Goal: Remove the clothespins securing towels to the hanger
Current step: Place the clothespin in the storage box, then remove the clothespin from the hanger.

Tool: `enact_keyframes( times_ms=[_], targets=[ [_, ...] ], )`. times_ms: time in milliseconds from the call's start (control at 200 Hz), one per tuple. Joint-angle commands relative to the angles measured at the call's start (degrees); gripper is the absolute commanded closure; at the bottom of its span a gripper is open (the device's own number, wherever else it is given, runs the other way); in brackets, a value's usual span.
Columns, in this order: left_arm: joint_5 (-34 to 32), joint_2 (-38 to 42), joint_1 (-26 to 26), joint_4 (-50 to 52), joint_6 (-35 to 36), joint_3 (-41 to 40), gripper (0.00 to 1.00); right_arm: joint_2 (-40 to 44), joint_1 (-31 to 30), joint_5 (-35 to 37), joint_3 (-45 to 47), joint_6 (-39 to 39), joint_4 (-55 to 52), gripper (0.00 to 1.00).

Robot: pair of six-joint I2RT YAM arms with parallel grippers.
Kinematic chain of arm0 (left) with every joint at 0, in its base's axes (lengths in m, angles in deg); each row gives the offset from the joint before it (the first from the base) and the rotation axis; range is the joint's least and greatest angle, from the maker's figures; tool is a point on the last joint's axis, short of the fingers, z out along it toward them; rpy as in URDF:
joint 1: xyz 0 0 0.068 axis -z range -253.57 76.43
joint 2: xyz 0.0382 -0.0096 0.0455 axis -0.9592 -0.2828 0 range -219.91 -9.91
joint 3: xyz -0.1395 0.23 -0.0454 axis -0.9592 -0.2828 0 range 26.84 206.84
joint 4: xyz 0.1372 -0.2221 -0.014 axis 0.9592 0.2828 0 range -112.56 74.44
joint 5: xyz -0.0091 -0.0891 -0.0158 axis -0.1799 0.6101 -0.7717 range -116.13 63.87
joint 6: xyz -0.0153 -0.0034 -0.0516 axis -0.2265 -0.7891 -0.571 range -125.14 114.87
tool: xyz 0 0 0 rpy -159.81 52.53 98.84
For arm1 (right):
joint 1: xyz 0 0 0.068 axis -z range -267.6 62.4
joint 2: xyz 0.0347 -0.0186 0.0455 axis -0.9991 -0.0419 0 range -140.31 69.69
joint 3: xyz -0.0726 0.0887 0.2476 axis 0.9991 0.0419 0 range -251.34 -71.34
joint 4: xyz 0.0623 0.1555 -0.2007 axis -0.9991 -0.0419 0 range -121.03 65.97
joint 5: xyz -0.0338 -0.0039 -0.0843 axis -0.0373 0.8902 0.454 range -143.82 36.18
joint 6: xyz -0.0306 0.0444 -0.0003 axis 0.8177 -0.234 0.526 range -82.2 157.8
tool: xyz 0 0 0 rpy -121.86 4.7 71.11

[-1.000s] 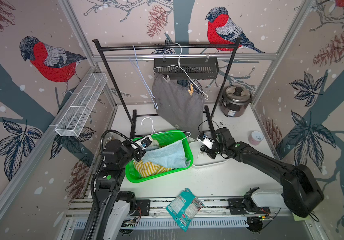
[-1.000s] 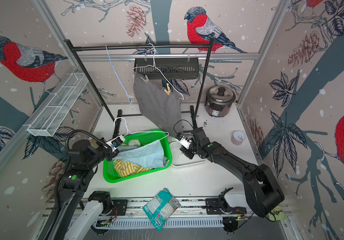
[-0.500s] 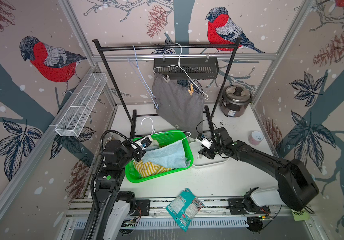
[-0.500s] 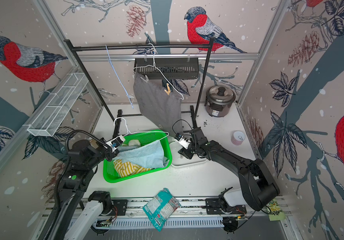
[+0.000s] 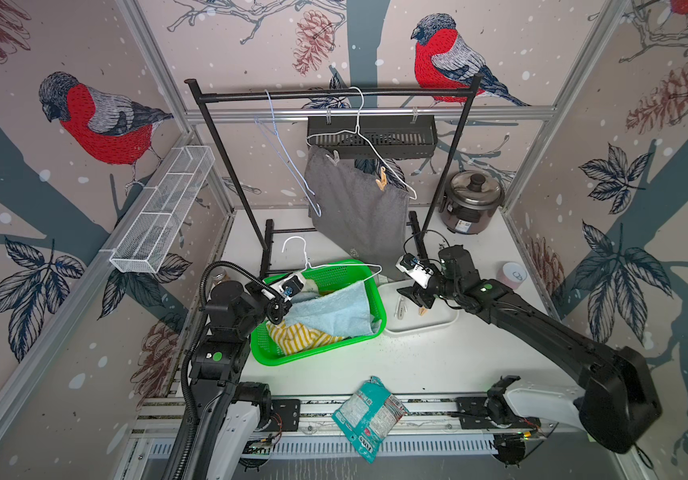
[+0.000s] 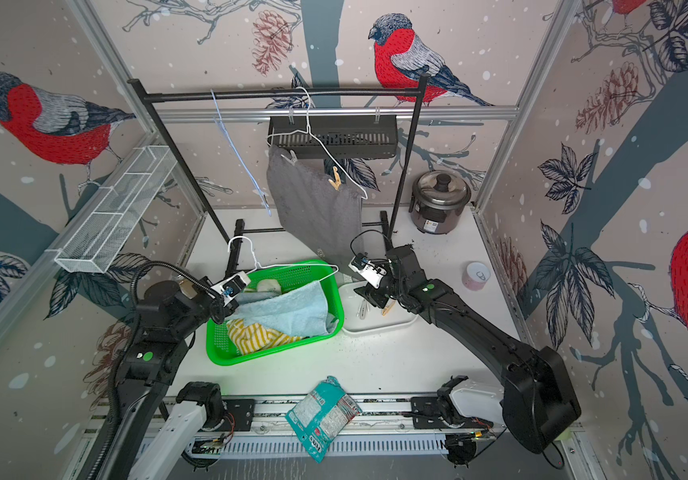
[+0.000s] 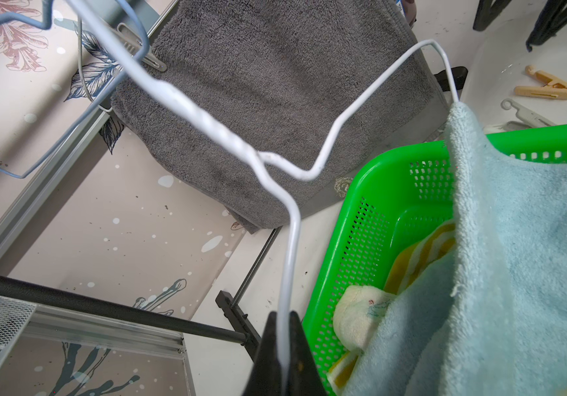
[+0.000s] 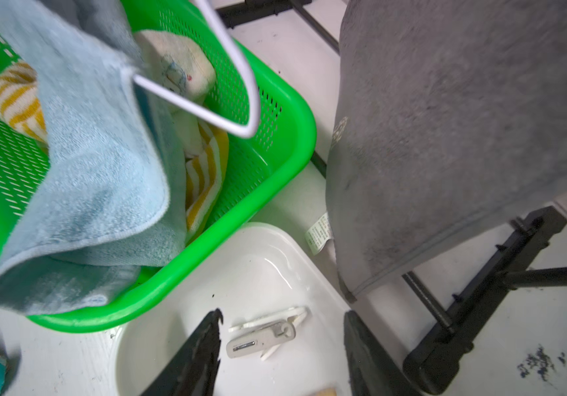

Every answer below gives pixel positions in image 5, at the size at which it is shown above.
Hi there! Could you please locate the white wire hanger rear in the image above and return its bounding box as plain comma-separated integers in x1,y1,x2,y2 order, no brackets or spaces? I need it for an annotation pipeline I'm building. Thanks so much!
306,86,418,200

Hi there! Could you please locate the white wire hanger front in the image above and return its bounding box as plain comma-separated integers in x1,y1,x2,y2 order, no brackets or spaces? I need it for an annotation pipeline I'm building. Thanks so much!
281,235,384,282

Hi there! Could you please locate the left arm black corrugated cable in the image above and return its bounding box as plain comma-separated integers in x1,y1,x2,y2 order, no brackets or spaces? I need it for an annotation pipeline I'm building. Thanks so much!
162,260,285,480

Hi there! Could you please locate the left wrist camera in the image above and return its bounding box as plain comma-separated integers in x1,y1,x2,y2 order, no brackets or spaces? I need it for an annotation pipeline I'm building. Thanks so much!
273,273,306,299

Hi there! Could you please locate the orange clothespin on grey towel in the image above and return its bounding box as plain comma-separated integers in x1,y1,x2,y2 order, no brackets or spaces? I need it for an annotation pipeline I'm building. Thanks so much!
376,166,389,192

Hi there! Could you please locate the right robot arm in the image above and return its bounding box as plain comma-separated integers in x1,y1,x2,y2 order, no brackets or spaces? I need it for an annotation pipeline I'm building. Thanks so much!
396,245,662,454

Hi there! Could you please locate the light blue wire hanger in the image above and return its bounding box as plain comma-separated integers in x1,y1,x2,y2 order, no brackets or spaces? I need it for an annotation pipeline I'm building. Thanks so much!
254,90,322,218

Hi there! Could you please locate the yellow striped towel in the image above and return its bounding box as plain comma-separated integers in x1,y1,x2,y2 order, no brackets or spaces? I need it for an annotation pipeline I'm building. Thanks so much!
267,322,346,356

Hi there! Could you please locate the white wire mesh shelf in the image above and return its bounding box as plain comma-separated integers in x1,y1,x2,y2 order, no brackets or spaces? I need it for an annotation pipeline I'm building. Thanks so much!
110,145,215,274

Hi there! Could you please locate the pink cup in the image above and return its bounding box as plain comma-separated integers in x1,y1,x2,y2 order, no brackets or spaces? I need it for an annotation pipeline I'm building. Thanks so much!
497,261,529,290

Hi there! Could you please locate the teal snack packet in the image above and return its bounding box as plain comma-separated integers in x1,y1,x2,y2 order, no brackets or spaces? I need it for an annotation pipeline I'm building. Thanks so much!
333,376,408,463

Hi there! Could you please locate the silver rice cooker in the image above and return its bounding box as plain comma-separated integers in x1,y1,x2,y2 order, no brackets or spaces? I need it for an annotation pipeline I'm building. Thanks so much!
440,169,505,235

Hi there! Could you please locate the white plastic tray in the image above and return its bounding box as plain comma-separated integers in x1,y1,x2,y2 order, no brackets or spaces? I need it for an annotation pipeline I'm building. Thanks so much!
378,280,459,336

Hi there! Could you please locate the beige clothespin grey towel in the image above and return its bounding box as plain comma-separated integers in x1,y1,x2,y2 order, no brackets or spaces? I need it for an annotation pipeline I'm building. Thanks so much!
330,150,341,166

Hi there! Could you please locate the white wire hanger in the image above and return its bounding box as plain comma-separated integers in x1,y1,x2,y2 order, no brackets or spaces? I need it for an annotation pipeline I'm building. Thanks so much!
306,86,418,200
281,235,384,282

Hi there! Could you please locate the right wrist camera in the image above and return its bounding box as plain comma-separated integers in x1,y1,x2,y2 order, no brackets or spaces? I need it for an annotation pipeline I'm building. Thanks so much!
396,253,438,289

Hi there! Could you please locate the black clothes rack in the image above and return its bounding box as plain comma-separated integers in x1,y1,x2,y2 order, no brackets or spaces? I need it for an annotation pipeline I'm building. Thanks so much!
185,73,483,278

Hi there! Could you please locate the light blue towel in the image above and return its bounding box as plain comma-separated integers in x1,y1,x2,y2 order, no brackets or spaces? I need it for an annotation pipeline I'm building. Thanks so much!
284,281,380,338

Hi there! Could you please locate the black perforated wall basket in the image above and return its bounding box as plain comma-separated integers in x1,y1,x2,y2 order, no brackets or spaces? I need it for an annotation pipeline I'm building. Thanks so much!
307,115,438,159

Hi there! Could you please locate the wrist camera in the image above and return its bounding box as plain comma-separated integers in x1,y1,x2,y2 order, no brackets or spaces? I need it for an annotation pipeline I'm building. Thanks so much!
273,273,306,299
396,253,438,289

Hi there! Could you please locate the dark grey towel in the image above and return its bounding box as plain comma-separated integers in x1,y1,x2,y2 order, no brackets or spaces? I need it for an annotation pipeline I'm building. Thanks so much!
304,146,409,281

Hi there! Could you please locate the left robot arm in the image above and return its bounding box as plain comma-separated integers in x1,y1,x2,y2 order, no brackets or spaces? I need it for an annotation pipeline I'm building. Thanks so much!
163,280,291,479

